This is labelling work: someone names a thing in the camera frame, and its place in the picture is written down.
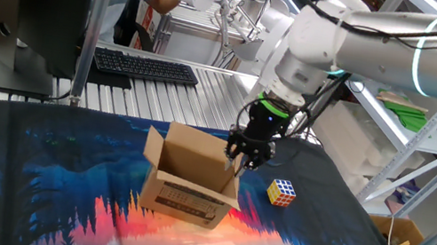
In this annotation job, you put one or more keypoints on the small open cardboard carton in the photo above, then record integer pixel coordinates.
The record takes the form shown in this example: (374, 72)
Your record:
(407, 230)

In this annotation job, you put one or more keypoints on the green cloth item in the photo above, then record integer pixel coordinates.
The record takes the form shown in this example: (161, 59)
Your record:
(408, 117)

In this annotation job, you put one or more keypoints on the wooden sticks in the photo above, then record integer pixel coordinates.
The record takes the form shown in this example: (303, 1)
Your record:
(398, 100)

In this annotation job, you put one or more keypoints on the white articulated device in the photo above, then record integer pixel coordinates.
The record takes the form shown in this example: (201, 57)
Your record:
(201, 0)

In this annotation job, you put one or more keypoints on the person forearm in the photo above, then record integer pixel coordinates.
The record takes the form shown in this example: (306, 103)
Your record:
(165, 1)

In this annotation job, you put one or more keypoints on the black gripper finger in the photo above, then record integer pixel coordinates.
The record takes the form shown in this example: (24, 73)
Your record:
(236, 146)
(260, 154)

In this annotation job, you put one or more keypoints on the white carton red print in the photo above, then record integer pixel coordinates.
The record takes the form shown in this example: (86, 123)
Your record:
(145, 24)

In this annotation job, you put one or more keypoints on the white foam blocks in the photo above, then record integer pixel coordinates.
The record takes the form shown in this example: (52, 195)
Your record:
(346, 140)

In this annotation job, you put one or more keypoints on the white metal shelf rack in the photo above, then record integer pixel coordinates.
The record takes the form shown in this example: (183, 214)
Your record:
(413, 145)

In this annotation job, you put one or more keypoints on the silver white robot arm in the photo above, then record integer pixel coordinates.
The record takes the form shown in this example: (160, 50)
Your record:
(392, 58)

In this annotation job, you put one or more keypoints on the black computer keyboard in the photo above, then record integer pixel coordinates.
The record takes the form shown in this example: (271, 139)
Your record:
(142, 67)

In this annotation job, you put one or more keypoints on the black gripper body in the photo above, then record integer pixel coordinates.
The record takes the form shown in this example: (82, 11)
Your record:
(265, 124)

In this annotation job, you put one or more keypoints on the brown cardboard box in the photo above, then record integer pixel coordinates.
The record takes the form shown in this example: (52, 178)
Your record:
(186, 204)

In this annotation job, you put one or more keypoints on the landscape print tablecloth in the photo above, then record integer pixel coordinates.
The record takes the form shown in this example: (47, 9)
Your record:
(57, 166)

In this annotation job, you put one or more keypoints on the Rubik's cube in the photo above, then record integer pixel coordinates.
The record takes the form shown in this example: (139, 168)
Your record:
(280, 193)

